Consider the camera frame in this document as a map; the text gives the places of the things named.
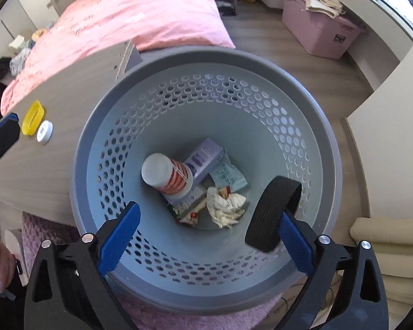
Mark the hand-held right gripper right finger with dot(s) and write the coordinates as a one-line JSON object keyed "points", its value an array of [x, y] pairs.
{"points": [[297, 244]]}

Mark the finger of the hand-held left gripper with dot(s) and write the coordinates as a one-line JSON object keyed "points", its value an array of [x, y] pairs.
{"points": [[7, 132]]}

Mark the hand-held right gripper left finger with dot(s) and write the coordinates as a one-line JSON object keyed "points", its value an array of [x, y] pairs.
{"points": [[118, 240]]}

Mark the yellow plastic lid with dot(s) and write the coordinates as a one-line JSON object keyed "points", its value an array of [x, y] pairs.
{"points": [[27, 127]]}

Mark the small white round lid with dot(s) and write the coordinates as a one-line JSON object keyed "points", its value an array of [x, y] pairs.
{"points": [[44, 132]]}

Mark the black ribbed band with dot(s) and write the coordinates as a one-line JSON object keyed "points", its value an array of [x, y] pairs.
{"points": [[272, 209]]}

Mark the red white snack wrapper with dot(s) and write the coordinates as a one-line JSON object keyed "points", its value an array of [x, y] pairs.
{"points": [[186, 215]]}

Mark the red striped paper cup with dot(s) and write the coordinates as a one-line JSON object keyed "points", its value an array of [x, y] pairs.
{"points": [[161, 172]]}

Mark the white paper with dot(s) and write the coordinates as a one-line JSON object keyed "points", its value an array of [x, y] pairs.
{"points": [[223, 209]]}

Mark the pale printed packet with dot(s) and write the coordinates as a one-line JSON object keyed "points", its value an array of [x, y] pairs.
{"points": [[229, 177]]}

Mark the purple cardboard box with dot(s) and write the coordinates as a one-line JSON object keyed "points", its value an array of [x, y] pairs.
{"points": [[206, 154]]}

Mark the grey perforated plastic basket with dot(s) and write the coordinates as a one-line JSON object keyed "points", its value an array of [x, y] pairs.
{"points": [[227, 110]]}

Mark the black clothing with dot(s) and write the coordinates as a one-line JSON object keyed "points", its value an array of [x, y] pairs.
{"points": [[0, 72]]}

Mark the grey white clothing pile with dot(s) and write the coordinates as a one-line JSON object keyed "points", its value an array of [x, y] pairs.
{"points": [[20, 60]]}

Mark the purple fuzzy cloth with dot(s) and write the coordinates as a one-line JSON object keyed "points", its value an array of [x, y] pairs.
{"points": [[41, 233]]}

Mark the cream cushion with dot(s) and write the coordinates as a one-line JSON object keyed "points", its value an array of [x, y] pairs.
{"points": [[382, 240]]}

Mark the white tissue box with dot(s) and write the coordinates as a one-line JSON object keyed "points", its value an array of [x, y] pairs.
{"points": [[16, 42]]}

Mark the yellow stuffed toy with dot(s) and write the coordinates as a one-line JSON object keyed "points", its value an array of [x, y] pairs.
{"points": [[39, 33]]}

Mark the white wardrobe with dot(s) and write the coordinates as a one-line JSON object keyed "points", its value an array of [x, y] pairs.
{"points": [[5, 24]]}

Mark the pink plastic storage box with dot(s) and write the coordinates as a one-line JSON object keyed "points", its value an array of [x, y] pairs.
{"points": [[316, 34]]}

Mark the white bay window ledge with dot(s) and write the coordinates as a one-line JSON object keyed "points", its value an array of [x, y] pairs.
{"points": [[371, 20]]}

